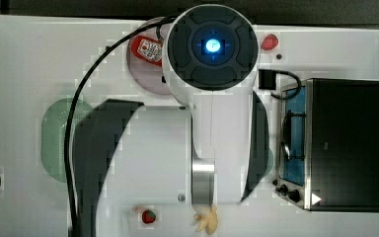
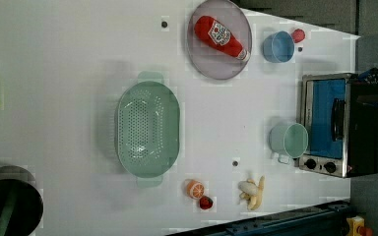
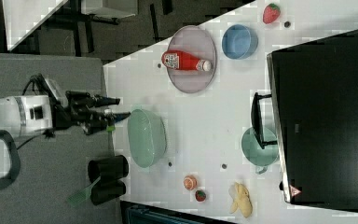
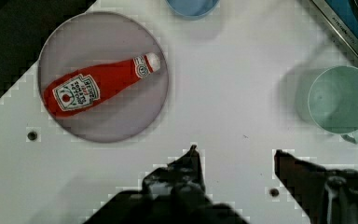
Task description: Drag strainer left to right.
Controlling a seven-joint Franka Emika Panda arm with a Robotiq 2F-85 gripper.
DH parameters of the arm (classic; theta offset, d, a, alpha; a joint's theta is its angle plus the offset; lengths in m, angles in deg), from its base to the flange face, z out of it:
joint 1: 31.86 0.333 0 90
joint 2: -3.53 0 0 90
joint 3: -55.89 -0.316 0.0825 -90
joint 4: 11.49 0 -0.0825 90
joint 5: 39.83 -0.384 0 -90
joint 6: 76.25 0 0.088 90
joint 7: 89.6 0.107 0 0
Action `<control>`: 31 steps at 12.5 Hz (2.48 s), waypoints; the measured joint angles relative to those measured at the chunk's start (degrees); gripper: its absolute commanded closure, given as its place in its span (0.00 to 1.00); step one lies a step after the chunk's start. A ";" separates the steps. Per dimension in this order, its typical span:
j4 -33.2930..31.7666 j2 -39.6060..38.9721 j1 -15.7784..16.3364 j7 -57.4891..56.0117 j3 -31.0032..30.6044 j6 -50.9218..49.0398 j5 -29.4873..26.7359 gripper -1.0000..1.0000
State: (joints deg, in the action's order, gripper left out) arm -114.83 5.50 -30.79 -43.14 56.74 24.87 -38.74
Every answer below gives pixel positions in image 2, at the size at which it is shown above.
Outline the green plastic strainer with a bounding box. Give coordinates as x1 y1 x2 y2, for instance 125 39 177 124
115 71 180 188

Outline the grey round plate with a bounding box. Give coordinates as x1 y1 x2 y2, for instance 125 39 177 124
187 0 252 80

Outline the orange half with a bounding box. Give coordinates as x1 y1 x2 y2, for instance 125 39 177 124
186 180 205 200

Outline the small red strawberry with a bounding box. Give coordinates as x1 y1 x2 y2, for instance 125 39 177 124
199 196 214 210

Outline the red ketchup bottle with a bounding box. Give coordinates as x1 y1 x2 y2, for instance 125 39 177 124
194 16 250 61

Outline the peeled banana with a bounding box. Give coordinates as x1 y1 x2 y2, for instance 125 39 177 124
238 176 266 210

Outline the mint green mug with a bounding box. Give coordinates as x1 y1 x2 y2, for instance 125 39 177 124
269 123 309 164

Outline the blue cup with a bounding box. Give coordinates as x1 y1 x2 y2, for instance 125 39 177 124
263 31 295 63

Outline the large red strawberry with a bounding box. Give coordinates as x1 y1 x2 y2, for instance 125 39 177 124
291 29 306 43

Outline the toaster oven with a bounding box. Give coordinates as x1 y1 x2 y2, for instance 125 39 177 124
298 73 378 178

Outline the yellow red toy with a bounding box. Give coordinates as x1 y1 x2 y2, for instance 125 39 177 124
346 216 373 236

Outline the blue table frame rail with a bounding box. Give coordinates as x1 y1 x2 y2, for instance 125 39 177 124
168 201 355 236

